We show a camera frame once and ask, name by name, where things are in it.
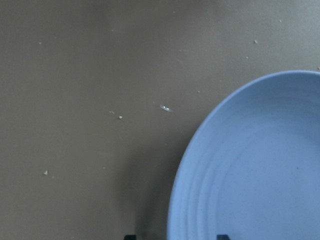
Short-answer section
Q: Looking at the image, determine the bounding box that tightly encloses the blue plate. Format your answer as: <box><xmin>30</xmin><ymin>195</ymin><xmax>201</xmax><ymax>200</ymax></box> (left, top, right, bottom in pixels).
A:
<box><xmin>166</xmin><ymin>70</ymin><xmax>320</xmax><ymax>240</ymax></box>

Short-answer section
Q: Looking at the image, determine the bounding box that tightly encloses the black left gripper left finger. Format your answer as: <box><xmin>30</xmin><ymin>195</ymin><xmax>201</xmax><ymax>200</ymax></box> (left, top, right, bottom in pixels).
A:
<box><xmin>124</xmin><ymin>234</ymin><xmax>137</xmax><ymax>240</ymax></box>

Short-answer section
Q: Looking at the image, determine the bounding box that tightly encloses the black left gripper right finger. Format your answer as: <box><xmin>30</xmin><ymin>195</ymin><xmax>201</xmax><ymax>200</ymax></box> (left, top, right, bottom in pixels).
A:
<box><xmin>216</xmin><ymin>234</ymin><xmax>230</xmax><ymax>240</ymax></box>

